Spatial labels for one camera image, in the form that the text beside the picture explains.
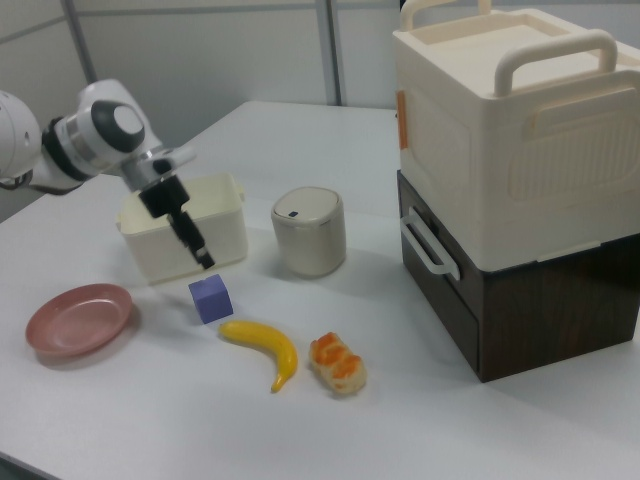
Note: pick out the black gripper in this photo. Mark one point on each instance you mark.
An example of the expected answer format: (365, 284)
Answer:
(165, 197)

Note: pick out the purple foam cube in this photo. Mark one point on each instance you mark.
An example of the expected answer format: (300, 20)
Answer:
(212, 300)

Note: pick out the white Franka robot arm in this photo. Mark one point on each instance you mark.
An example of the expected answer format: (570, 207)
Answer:
(95, 140)

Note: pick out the white open plastic bin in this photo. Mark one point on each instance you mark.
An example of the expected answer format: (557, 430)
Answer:
(225, 230)

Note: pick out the small beige lidded trash can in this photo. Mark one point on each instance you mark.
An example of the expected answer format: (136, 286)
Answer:
(310, 240)

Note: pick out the yellow toy banana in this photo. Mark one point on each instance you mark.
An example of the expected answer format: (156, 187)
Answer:
(275, 345)

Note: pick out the pink plate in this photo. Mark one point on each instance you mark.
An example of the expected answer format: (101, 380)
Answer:
(75, 320)

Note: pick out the orange toy bread roll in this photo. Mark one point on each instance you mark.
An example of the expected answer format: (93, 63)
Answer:
(337, 365)

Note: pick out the dark brown drawer box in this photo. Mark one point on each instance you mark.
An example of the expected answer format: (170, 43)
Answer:
(550, 325)

